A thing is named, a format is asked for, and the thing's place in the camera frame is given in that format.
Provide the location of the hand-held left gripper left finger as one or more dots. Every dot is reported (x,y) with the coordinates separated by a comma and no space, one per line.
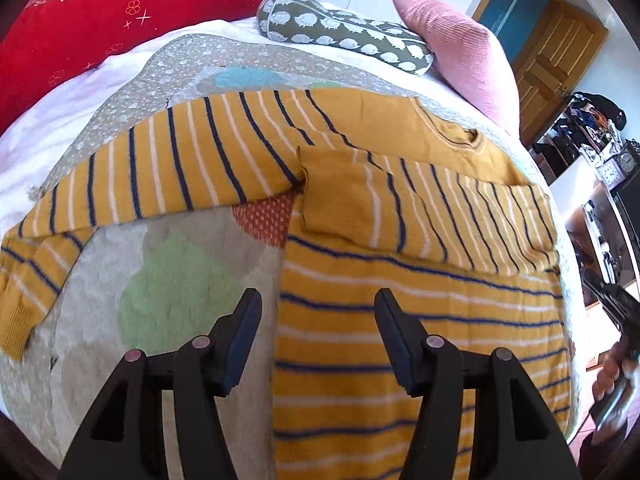
(241,340)

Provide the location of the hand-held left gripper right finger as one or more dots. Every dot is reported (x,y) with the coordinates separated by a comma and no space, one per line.
(395,340)

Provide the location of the yellow striped sweater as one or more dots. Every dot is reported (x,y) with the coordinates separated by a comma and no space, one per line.
(350,200)

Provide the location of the cluttered clothes shelf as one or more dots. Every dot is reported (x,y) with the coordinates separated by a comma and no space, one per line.
(575,130)

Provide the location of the person's right hand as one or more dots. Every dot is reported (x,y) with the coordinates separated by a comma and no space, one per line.
(611,375)

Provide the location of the heart-patterned quilt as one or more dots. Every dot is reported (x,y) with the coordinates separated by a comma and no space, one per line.
(165,280)

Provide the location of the black monitor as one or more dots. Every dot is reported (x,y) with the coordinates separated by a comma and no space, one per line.
(631,225)

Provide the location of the white shelf unit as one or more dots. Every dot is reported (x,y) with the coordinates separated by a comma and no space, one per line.
(575,190)

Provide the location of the small white alarm clock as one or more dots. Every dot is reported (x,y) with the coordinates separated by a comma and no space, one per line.
(608,173)

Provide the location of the dark mantel clock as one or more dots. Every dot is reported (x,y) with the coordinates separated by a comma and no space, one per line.
(628,160)

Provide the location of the green hedgehog-print bolster pillow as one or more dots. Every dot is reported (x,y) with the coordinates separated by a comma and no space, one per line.
(345,30)

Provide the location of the wooden door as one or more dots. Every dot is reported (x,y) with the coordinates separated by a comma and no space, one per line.
(555,60)

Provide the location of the red pillow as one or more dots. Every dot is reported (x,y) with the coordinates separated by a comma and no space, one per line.
(75,25)

